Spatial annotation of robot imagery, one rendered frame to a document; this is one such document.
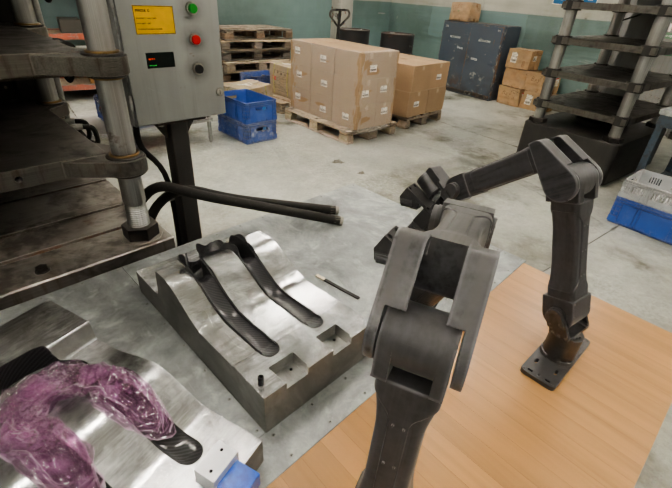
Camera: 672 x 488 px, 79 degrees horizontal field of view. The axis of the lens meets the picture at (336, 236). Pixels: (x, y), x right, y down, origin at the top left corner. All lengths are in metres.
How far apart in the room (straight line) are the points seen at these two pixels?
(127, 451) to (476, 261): 0.55
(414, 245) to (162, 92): 1.10
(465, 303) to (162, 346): 0.70
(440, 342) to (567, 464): 0.53
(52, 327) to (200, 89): 0.83
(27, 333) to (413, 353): 0.70
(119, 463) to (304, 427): 0.28
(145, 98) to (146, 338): 0.70
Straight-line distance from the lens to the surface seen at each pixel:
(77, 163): 1.24
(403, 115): 5.37
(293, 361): 0.78
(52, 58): 1.18
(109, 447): 0.72
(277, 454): 0.75
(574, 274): 0.91
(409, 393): 0.40
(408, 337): 0.36
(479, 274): 0.36
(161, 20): 1.35
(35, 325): 0.91
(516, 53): 7.51
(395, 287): 0.37
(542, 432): 0.88
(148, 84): 1.34
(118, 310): 1.06
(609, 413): 0.98
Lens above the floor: 1.45
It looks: 31 degrees down
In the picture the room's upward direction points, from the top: 4 degrees clockwise
